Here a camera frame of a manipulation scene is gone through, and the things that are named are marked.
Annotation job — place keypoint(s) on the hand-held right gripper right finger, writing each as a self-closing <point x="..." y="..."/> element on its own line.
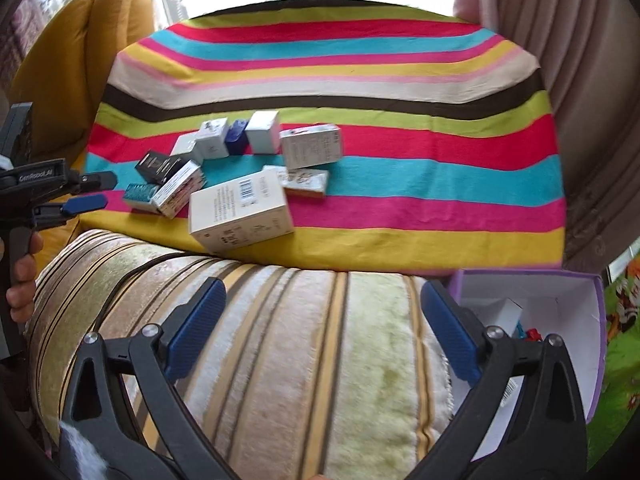
<point x="450" y="332"/>

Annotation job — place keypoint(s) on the glossy plain white box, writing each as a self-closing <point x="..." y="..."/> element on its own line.
<point x="263" y="135"/>

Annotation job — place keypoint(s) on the person's left hand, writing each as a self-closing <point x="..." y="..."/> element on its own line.
<point x="22" y="285"/>

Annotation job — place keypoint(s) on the white saxophone print box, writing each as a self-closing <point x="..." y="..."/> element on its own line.
<point x="212" y="140"/>

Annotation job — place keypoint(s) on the green cartoon mat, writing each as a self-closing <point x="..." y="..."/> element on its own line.
<point x="622" y="335"/>

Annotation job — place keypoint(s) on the striped plush cushion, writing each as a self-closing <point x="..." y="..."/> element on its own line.
<point x="310" y="370"/>

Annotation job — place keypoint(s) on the yellow sofa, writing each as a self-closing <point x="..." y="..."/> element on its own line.
<point x="65" y="85"/>

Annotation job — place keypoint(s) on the black box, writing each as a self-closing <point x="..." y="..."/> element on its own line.
<point x="160" y="166"/>

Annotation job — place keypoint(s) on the purple cardboard box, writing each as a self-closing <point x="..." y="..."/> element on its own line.
<point x="575" y="320"/>

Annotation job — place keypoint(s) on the white box with silver print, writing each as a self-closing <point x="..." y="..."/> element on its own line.
<point x="312" y="149"/>

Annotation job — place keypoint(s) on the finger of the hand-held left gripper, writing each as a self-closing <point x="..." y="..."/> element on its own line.
<point x="85" y="203"/>
<point x="97" y="180"/>

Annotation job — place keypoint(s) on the striped colourful blanket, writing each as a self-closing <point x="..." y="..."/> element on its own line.
<point x="400" y="160"/>

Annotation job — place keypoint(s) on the pink curtain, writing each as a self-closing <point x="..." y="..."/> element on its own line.
<point x="575" y="85"/>

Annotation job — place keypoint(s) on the white patterned long box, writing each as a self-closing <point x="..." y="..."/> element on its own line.
<point x="177" y="191"/>

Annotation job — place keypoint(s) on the dark blue box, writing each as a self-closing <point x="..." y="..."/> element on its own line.
<point x="236" y="139"/>

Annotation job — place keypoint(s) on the small white box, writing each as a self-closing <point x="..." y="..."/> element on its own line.
<point x="186" y="149"/>

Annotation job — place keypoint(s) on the small white carton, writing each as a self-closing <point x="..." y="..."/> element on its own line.
<point x="492" y="317"/>

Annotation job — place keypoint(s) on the red and blue packet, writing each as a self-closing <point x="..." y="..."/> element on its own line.
<point x="532" y="334"/>

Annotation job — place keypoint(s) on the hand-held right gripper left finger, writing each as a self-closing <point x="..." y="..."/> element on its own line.
<point x="196" y="332"/>

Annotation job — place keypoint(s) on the flower patterned flat box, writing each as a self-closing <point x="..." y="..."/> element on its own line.
<point x="302" y="181"/>

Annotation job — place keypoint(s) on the teal glitter box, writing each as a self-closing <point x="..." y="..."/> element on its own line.
<point x="141" y="196"/>

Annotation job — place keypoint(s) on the large white barcode box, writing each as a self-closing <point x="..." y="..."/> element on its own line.
<point x="240" y="215"/>

